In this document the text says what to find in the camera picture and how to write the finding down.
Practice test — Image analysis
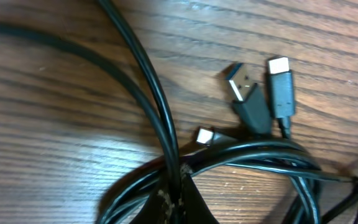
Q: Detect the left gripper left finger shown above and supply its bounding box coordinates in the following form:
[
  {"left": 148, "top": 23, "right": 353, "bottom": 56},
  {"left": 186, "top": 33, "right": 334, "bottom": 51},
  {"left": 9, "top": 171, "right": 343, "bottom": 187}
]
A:
[{"left": 131, "top": 179, "right": 175, "bottom": 224}]

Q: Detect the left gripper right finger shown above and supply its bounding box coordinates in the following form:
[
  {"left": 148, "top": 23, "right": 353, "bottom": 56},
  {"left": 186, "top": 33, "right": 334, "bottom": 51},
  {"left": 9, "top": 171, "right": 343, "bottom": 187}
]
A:
[{"left": 180, "top": 164, "right": 219, "bottom": 224}]

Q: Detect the black usb cable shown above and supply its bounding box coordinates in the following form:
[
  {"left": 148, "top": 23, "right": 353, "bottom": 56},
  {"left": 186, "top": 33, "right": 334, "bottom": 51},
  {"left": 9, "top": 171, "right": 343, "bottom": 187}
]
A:
[{"left": 0, "top": 0, "right": 358, "bottom": 224}]

